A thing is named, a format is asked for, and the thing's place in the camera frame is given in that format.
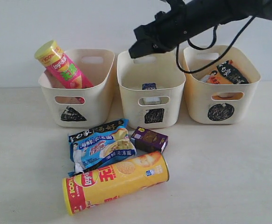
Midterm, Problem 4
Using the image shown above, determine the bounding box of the cream bin square mark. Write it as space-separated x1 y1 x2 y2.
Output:
117 51 186 129

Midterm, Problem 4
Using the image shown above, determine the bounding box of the pink chips can yellow lid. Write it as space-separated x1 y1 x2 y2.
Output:
34 40 94 89

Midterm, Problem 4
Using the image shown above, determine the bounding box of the blue white milk carton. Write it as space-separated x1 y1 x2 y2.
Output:
142 83 161 105

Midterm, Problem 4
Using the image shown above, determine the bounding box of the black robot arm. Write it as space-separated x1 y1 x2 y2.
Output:
129 0 272 59

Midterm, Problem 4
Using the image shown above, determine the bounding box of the black cable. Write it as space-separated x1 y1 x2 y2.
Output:
175 14 256 75

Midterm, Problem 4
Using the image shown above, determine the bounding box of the cream bin circle mark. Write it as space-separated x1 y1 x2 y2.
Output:
184 47 261 124

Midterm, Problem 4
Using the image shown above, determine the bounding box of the blue instant noodle packet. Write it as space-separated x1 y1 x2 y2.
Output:
68 119 136 177

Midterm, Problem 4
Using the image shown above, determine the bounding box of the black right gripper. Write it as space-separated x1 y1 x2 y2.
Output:
129 0 197 59

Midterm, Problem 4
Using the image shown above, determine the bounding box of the purple small box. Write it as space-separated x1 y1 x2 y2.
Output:
130 127 168 153

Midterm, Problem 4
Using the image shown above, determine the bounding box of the orange instant noodle packet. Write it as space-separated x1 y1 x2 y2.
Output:
199 60 251 100

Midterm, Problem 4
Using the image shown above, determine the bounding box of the cream bin triangle mark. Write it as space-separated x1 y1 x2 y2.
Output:
38 49 115 128

